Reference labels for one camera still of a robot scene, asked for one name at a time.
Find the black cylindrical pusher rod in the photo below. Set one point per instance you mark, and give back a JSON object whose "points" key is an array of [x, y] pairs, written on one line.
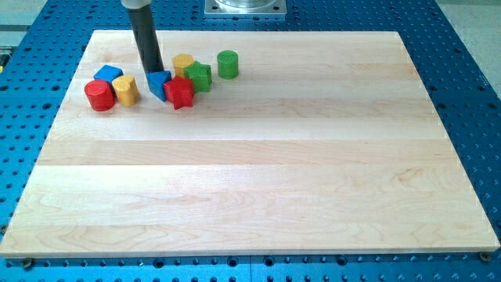
{"points": [[145, 35]]}

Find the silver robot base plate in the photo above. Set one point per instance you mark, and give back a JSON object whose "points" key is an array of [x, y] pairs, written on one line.
{"points": [[245, 7]]}

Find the green cylinder block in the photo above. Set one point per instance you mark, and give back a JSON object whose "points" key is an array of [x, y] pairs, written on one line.
{"points": [[228, 64]]}

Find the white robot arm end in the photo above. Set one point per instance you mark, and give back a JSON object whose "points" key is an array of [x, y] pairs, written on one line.
{"points": [[135, 4]]}

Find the blue cube block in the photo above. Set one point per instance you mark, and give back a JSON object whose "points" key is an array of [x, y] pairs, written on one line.
{"points": [[108, 73]]}

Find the green star block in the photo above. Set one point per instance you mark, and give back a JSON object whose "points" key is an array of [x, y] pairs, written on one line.
{"points": [[200, 74]]}

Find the light wooden board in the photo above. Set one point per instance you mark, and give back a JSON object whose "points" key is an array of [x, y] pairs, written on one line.
{"points": [[326, 143]]}

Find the yellow hexagon block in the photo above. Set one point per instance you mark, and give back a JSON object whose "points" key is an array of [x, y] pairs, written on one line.
{"points": [[181, 62]]}

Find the yellow heart block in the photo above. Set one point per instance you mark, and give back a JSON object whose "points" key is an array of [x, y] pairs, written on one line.
{"points": [[126, 90]]}

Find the red cylinder block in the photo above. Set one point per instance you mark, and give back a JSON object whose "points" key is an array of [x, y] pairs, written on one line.
{"points": [[99, 94]]}

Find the red star block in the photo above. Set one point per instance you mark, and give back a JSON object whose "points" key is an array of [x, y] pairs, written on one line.
{"points": [[180, 92]]}

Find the blue triangle block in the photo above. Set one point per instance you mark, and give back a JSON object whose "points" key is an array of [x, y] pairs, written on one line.
{"points": [[156, 81]]}

